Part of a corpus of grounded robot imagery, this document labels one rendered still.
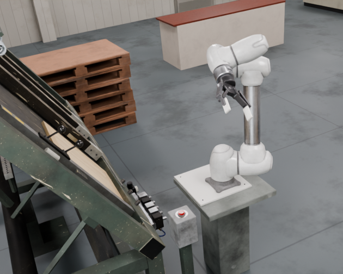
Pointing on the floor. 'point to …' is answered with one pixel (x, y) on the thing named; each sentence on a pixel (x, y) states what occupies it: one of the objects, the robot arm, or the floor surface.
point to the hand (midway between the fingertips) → (238, 113)
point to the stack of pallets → (90, 81)
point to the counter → (218, 29)
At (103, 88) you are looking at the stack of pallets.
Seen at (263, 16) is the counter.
